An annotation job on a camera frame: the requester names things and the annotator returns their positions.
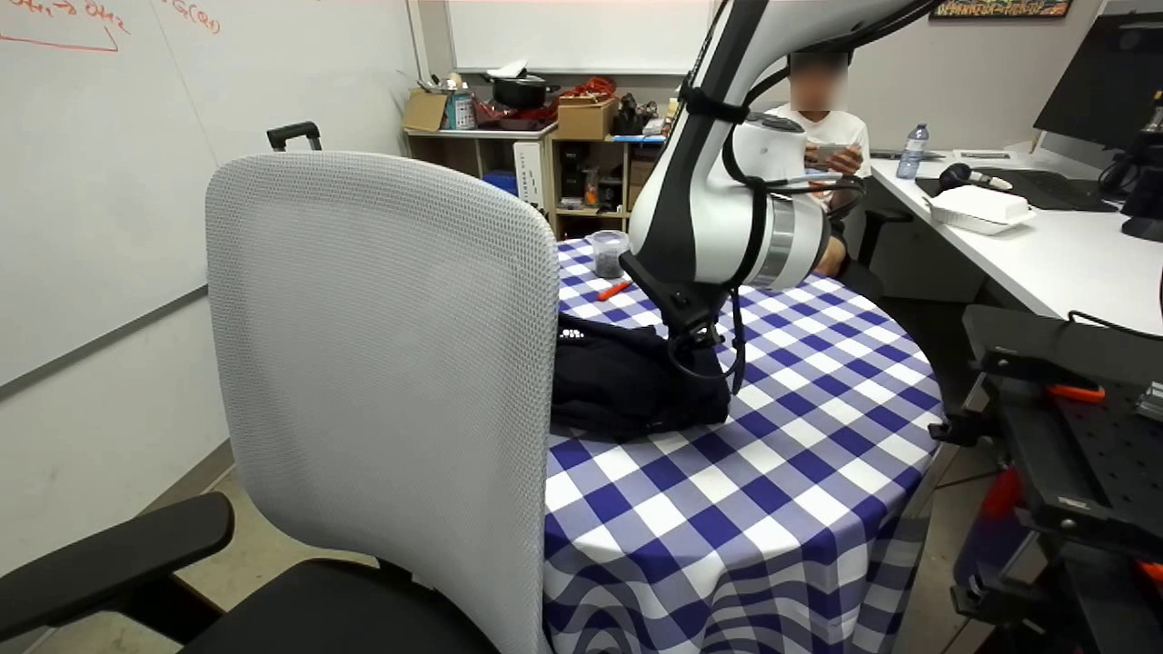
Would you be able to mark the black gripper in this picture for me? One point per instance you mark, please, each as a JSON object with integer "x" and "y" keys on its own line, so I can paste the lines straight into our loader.
{"x": 692, "y": 325}

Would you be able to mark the black t-shirt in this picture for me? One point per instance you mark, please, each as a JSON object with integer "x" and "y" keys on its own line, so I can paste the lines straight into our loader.
{"x": 630, "y": 383}

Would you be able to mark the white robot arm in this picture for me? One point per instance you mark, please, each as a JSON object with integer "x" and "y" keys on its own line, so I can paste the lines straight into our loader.
{"x": 694, "y": 241}

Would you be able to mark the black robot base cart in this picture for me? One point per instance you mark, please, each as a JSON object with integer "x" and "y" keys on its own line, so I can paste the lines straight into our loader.
{"x": 1066, "y": 545}

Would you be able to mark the seated person white shirt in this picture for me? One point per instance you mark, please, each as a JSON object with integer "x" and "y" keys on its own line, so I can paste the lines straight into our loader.
{"x": 835, "y": 140}

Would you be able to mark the grey mesh chair backrest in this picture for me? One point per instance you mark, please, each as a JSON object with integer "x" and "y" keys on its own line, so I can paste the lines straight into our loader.
{"x": 386, "y": 339}

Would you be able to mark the black chair seat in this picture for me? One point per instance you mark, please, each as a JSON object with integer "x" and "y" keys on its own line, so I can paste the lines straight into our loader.
{"x": 342, "y": 607}

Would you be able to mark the black chair armrest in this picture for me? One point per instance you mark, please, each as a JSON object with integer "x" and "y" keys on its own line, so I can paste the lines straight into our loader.
{"x": 128, "y": 568}

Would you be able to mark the red marker pen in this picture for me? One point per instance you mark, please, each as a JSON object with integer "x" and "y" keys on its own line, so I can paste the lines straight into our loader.
{"x": 615, "y": 287}

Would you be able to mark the clear plastic cup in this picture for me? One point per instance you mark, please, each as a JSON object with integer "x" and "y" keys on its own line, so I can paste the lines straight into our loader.
{"x": 608, "y": 245}

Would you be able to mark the wooden storage shelf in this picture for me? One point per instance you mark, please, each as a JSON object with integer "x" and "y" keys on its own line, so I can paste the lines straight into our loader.
{"x": 574, "y": 183}

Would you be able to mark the cardboard box on shelf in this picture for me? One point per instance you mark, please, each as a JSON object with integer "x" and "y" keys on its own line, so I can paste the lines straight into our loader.
{"x": 581, "y": 119}

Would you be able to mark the clear water bottle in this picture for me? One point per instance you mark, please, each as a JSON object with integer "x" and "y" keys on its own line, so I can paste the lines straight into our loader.
{"x": 915, "y": 150}

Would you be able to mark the blue white checkered tablecloth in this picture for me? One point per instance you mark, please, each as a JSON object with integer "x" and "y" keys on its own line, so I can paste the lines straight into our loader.
{"x": 773, "y": 530}

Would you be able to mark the white foam container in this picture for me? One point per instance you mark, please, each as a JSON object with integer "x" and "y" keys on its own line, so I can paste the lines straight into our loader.
{"x": 979, "y": 208}

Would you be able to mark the white desk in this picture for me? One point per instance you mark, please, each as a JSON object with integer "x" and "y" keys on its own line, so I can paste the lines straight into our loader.
{"x": 1057, "y": 260}

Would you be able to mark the black computer monitor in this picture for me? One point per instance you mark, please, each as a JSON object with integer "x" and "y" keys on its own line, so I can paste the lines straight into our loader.
{"x": 1108, "y": 83}

